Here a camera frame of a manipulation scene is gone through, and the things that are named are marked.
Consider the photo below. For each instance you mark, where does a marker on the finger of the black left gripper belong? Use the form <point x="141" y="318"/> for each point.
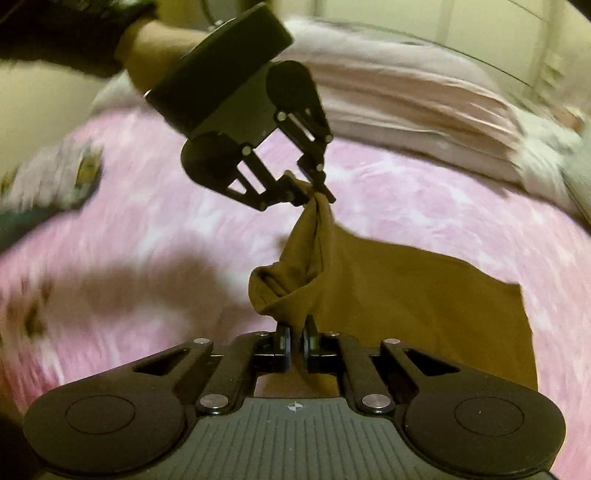
<point x="217" y="163"/>
<point x="301" y="117"/>

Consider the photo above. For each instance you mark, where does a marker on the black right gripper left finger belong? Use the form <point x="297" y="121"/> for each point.
<point x="233" y="371"/>

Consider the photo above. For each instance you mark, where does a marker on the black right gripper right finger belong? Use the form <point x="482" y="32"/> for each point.
<point x="342" y="356"/>

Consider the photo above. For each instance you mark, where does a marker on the brown long-sleeve shirt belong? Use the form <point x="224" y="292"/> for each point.
<point x="374" y="290"/>

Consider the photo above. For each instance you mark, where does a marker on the person's left forearm dark sleeve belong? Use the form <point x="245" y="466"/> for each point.
<point x="80" y="35"/>

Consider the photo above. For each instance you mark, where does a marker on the person's left hand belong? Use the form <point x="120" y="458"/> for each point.
<point x="149" y="50"/>

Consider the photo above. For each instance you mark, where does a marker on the light pink folded duvet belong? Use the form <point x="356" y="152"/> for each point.
<point x="409" y="96"/>

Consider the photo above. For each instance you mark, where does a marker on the pink floral bedspread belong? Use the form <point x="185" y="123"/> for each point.
<point x="153" y="260"/>

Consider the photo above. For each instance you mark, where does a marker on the grey patterned clothes pile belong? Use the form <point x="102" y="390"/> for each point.
<point x="57" y="179"/>

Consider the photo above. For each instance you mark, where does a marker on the white striped bed sheet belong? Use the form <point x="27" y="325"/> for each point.
<point x="554" y="161"/>

